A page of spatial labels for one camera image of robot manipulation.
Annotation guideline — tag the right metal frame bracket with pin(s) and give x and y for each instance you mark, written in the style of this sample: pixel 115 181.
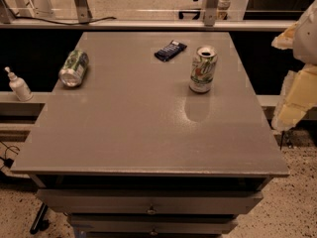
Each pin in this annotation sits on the right metal frame bracket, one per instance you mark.
pixel 209 8

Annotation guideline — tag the round metal drawer knob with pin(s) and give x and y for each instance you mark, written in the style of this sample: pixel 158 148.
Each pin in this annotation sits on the round metal drawer knob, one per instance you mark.
pixel 151 211

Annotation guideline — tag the grey drawer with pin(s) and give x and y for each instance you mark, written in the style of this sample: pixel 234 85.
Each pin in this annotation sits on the grey drawer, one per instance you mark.
pixel 139 201
pixel 163 224

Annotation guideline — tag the dark blue snack packet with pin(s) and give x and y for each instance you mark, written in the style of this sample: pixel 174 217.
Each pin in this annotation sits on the dark blue snack packet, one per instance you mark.
pixel 170 51

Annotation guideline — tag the green can lying sideways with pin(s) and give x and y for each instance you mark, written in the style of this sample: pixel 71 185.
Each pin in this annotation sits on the green can lying sideways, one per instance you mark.
pixel 75 67

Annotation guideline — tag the grey lower drawer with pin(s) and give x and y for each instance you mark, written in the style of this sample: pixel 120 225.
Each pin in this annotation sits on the grey lower drawer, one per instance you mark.
pixel 163 224

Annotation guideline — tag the far left metal bracket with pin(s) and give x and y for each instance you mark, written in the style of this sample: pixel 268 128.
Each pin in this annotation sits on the far left metal bracket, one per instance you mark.
pixel 5 13

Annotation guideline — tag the white pump dispenser bottle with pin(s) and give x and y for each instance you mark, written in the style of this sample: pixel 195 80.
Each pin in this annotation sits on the white pump dispenser bottle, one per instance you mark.
pixel 19 86

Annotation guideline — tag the metal frame bracket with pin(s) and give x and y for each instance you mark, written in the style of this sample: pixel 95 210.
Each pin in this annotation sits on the metal frame bracket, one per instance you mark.
pixel 209 8
pixel 83 11

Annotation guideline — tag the upright white 7up can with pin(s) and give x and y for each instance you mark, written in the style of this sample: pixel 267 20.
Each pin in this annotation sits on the upright white 7up can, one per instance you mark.
pixel 203 69

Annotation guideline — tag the white robot arm with foam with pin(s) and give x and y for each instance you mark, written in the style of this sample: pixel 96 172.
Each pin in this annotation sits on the white robot arm with foam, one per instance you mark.
pixel 298 93

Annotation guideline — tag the left metal frame bracket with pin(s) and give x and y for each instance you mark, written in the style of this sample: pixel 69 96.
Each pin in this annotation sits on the left metal frame bracket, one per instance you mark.
pixel 83 11

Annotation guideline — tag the black table leg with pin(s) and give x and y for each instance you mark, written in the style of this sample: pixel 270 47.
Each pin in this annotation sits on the black table leg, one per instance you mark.
pixel 40 223

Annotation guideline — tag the grey top drawer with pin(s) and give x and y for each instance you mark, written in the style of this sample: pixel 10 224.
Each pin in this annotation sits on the grey top drawer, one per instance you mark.
pixel 139 201

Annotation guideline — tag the lower round drawer knob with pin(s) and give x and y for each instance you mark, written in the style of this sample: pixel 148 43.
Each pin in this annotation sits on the lower round drawer knob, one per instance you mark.
pixel 153 233

